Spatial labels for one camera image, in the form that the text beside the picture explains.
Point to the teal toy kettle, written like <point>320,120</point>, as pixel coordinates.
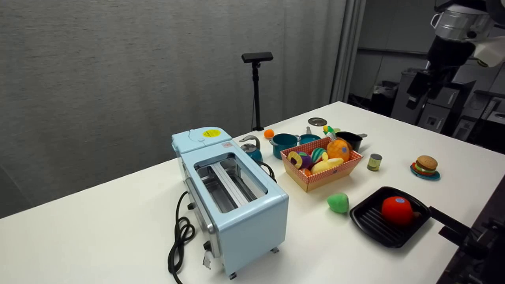
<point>251,145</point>

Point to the teal toy pot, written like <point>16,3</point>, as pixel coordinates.
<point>289,140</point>

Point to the small orange ball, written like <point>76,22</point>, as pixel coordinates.
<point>268,134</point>

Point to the purple plush toy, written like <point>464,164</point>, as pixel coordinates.
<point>306,162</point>

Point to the striped watermelon plush toy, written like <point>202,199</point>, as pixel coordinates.
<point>319,154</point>

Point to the light blue toaster oven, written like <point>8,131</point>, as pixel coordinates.
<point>241,208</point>

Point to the pineapple slice toy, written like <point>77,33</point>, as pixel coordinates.
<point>295,158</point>

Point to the small green tin can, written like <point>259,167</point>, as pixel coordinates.
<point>374,161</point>

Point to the black oven tray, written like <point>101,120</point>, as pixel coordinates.
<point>367,218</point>

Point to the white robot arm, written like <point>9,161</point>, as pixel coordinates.
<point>461,31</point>

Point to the toy burger on plate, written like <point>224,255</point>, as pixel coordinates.
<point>424,166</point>

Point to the silver tin can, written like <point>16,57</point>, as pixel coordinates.
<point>315,125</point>

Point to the red tomato plush toy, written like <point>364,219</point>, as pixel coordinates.
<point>396,210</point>

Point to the yellow banana plush toy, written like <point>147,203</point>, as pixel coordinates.
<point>326,164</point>

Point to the orange checkered cardboard box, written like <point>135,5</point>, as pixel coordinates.
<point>309,181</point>

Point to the green pear plush toy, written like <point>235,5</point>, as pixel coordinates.
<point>337,203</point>

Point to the black toy saucepan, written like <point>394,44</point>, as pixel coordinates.
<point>352,139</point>

